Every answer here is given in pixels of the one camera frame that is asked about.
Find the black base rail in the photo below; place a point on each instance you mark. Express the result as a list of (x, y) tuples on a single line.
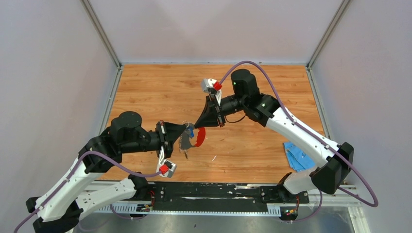
[(217, 199)]

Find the blue cloth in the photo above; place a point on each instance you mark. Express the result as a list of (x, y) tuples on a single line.
[(297, 159)]

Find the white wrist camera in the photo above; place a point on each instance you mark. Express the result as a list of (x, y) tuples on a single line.
[(165, 166), (213, 88)]

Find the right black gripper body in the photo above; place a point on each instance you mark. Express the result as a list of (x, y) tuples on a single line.
[(229, 105)]

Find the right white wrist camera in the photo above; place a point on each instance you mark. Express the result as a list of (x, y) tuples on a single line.
[(213, 88)]

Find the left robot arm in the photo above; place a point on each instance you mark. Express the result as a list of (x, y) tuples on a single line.
[(65, 205)]

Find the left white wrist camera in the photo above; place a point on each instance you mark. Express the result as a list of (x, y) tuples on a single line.
[(165, 166)]

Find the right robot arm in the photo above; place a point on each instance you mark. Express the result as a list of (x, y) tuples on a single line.
[(329, 170)]

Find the red handled metal key holder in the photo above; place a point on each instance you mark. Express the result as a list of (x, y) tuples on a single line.
[(186, 143)]

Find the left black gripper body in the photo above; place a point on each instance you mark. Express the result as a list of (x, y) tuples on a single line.
[(161, 129)]

